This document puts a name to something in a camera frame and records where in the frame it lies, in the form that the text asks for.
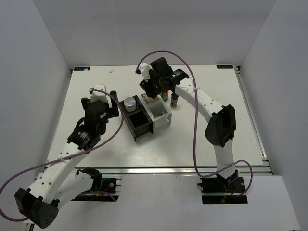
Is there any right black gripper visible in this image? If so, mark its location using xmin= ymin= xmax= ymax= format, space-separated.
xmin=140 ymin=70 xmax=164 ymax=100

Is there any silver lid spice jar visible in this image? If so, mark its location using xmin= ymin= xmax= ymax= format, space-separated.
xmin=124 ymin=97 xmax=137 ymax=112

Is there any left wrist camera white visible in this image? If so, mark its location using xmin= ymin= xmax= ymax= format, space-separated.
xmin=89 ymin=84 xmax=108 ymax=103

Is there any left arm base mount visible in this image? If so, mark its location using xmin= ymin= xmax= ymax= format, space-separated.
xmin=72 ymin=177 xmax=122 ymax=202

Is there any left blue table sticker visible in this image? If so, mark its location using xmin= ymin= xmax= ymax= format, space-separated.
xmin=73 ymin=66 xmax=90 ymax=71

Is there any right blue table sticker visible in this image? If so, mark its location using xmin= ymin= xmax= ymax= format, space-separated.
xmin=216 ymin=64 xmax=233 ymax=69

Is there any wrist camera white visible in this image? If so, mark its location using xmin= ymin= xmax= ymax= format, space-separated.
xmin=89 ymin=84 xmax=108 ymax=103
xmin=135 ymin=63 xmax=152 ymax=82

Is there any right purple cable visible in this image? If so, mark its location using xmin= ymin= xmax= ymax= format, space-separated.
xmin=137 ymin=50 xmax=254 ymax=198

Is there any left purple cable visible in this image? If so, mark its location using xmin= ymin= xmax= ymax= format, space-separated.
xmin=0 ymin=88 xmax=125 ymax=221

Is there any blue table sticker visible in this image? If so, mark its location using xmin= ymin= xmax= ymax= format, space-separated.
xmin=216 ymin=64 xmax=233 ymax=69
xmin=73 ymin=66 xmax=90 ymax=71

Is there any dark spice jar black cap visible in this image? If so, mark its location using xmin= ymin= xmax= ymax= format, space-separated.
xmin=110 ymin=90 xmax=118 ymax=101

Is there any purple cable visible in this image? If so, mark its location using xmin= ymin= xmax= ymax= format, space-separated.
xmin=0 ymin=88 xmax=125 ymax=221
xmin=137 ymin=50 xmax=254 ymax=198

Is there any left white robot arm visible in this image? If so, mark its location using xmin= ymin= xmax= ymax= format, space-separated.
xmin=14 ymin=91 xmax=119 ymax=229

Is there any black slotted organizer box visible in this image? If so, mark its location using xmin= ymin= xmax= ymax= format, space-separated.
xmin=119 ymin=95 xmax=154 ymax=141

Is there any red sauce bottle green label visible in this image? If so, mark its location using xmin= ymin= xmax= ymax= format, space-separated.
xmin=160 ymin=89 xmax=169 ymax=101

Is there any white slotted organizer box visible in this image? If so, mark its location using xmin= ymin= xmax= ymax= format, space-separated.
xmin=138 ymin=93 xmax=172 ymax=130

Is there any cream squeeze bottle yellow top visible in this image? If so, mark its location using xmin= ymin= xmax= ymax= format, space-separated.
xmin=144 ymin=94 xmax=156 ymax=104

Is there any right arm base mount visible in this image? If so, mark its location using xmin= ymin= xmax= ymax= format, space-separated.
xmin=197 ymin=177 xmax=248 ymax=205

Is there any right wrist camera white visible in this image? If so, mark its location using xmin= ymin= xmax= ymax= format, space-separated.
xmin=135 ymin=63 xmax=152 ymax=82

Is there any spice jar with brown label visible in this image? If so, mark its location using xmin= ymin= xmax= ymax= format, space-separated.
xmin=170 ymin=93 xmax=179 ymax=108

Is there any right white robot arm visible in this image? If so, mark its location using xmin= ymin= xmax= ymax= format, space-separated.
xmin=135 ymin=64 xmax=238 ymax=192

